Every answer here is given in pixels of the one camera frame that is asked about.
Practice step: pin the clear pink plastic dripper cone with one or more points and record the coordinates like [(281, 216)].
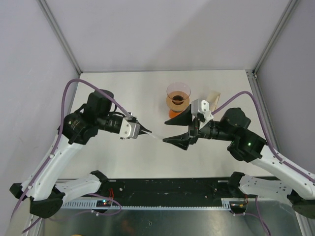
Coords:
[(178, 88)]

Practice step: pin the grey slotted cable duct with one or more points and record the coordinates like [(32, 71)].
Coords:
[(102, 204)]

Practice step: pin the aluminium frame rail front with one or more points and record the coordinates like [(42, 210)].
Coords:
[(237, 186)]

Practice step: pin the aluminium corner post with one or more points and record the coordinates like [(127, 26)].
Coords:
[(51, 19), (276, 33)]

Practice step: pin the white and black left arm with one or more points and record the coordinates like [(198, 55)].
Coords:
[(45, 195)]

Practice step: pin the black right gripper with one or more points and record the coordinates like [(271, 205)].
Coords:
[(185, 118)]

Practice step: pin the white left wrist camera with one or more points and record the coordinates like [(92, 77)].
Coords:
[(129, 130)]

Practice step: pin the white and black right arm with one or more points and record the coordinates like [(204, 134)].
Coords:
[(294, 185)]

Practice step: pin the aluminium right corner post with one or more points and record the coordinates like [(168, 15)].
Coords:
[(276, 33)]

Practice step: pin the wooden and orange dripper stand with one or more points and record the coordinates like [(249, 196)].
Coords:
[(177, 104)]

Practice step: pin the aluminium left corner post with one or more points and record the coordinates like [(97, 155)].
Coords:
[(51, 19)]

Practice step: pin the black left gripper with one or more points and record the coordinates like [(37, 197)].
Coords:
[(141, 128)]

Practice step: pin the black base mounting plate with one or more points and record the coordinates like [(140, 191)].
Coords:
[(172, 199)]

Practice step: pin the cream coffee filter holder stack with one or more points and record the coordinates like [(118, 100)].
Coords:
[(213, 99)]

